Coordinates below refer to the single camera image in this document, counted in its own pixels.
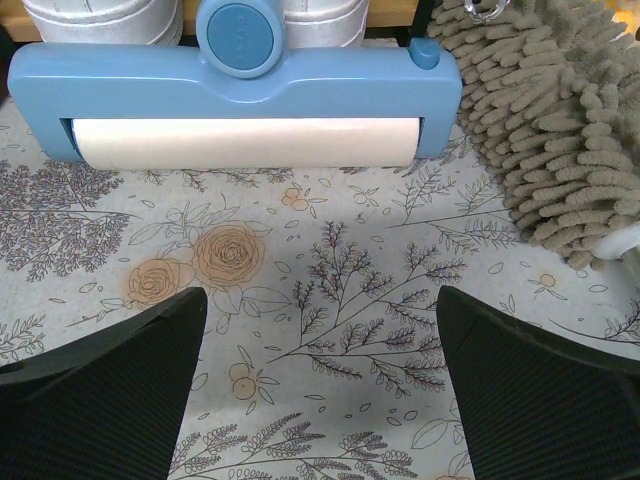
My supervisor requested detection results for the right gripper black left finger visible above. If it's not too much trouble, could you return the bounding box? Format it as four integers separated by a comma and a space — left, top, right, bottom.
1, 287, 206, 479

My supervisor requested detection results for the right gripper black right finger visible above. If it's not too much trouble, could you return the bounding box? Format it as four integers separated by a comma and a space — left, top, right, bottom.
436, 286, 639, 479

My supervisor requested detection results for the beige chenille duster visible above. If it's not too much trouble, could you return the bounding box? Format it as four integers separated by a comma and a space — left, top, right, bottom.
428, 1, 639, 269

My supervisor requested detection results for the blue lint roller mop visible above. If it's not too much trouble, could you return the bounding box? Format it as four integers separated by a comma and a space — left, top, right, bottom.
8, 1, 462, 170

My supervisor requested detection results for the white sneaker right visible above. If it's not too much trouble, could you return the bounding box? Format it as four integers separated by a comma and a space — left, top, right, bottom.
281, 0, 370, 49

